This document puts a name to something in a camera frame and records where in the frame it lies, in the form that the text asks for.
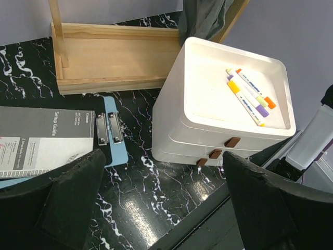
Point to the yellow cap marker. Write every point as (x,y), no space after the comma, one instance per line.
(236,90)

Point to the white stacked trays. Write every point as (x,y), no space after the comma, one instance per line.
(196,122)

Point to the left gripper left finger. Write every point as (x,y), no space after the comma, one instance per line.
(52,210)

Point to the black marbled table mat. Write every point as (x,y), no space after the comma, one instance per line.
(143,203)

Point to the orange cap marker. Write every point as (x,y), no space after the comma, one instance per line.
(267,100)

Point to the grey spiral notebook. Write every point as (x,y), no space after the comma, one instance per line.
(37,140)

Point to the grey shorts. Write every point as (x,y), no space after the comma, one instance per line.
(202,19)

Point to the wooden clothes rack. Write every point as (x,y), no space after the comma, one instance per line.
(92,58)

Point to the blue clipboard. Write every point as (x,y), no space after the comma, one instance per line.
(115,151)

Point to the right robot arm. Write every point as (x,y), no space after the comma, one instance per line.
(312,143)

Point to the purple cap marker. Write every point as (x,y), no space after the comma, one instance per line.
(250,96)

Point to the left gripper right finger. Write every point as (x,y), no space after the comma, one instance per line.
(273,212)

